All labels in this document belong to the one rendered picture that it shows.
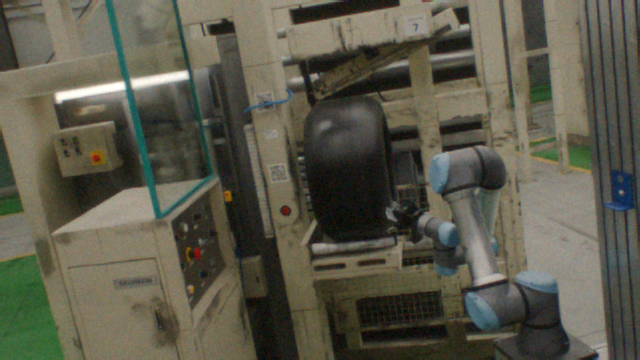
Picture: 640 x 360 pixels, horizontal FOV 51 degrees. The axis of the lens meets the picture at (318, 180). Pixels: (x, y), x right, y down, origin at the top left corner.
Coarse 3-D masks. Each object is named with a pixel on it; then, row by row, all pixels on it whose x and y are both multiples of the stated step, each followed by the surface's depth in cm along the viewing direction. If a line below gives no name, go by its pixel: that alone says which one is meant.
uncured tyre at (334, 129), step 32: (352, 96) 268; (320, 128) 251; (352, 128) 248; (384, 128) 284; (320, 160) 247; (352, 160) 245; (384, 160) 249; (320, 192) 248; (352, 192) 246; (384, 192) 248; (320, 224) 259; (352, 224) 254; (384, 224) 256
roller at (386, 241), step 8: (352, 240) 266; (360, 240) 265; (368, 240) 264; (376, 240) 263; (384, 240) 262; (392, 240) 262; (312, 248) 268; (320, 248) 267; (328, 248) 266; (336, 248) 266; (344, 248) 265; (352, 248) 265; (360, 248) 265; (368, 248) 264
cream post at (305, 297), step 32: (256, 0) 255; (256, 32) 258; (256, 64) 261; (256, 128) 267; (288, 128) 270; (288, 160) 268; (288, 192) 271; (288, 224) 275; (288, 256) 278; (288, 288) 282; (320, 288) 290; (320, 320) 283; (320, 352) 287
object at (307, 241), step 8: (312, 224) 288; (312, 232) 277; (320, 232) 293; (304, 240) 268; (312, 240) 273; (320, 240) 291; (304, 248) 264; (304, 256) 265; (312, 256) 269; (304, 264) 266
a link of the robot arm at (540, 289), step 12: (516, 276) 197; (528, 276) 197; (540, 276) 196; (552, 276) 196; (528, 288) 193; (540, 288) 191; (552, 288) 192; (528, 300) 191; (540, 300) 192; (552, 300) 193; (528, 312) 192; (540, 312) 193; (552, 312) 193; (540, 324) 194
